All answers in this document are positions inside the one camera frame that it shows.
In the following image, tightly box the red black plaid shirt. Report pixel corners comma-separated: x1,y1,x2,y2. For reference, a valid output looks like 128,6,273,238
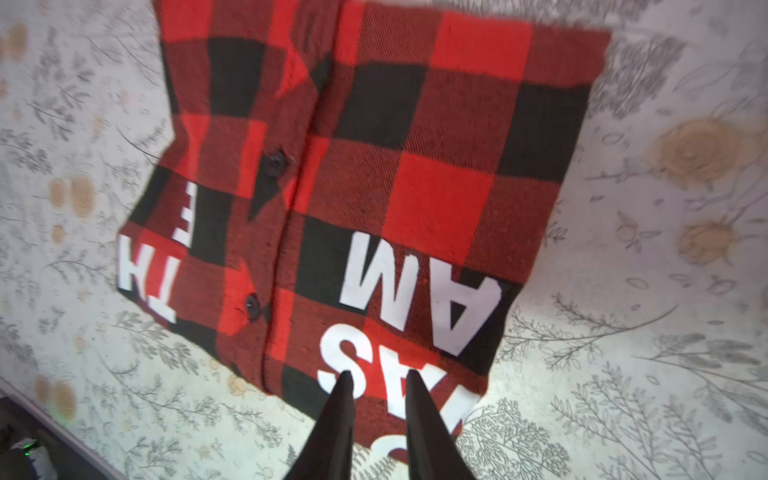
117,1,611,460

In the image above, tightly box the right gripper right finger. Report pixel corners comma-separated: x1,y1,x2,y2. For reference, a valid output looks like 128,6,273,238
405,369,476,480

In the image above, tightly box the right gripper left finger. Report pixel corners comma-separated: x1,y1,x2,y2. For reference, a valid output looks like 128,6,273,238
284,371,355,480

